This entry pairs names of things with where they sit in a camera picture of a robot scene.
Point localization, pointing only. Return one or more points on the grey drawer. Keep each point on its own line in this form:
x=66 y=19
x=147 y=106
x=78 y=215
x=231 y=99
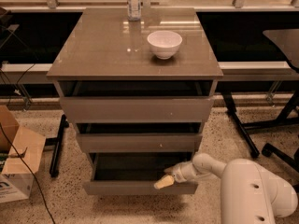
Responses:
x=135 y=110
x=135 y=174
x=112 y=143

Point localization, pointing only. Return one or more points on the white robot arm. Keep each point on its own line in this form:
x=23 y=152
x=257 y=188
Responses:
x=250 y=194

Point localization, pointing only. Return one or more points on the grey bottom drawer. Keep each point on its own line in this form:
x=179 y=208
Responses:
x=135 y=174

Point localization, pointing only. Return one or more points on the black left table leg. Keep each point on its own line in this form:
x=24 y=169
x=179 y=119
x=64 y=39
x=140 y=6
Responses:
x=56 y=143

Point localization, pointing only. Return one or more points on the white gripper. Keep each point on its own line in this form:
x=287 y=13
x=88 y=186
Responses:
x=179 y=174

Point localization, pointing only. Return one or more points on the black table leg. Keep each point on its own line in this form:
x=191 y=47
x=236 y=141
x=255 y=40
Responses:
x=56 y=143
x=231 y=110

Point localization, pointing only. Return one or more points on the grey three-drawer cabinet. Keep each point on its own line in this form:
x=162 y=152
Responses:
x=108 y=56

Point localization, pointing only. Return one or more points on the grey middle drawer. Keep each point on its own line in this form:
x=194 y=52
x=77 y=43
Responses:
x=112 y=143

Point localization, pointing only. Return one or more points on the grey top drawer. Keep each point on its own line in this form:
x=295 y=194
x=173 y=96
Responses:
x=135 y=110

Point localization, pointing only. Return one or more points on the black right table leg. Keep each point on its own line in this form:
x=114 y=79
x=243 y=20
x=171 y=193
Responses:
x=231 y=110

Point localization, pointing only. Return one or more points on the white ceramic bowl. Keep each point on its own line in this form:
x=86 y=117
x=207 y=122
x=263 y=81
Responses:
x=164 y=44

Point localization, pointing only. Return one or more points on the open cardboard box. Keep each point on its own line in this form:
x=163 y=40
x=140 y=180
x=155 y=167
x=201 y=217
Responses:
x=21 y=152

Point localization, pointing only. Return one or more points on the black office chair base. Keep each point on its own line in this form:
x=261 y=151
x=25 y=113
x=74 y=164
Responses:
x=269 y=149

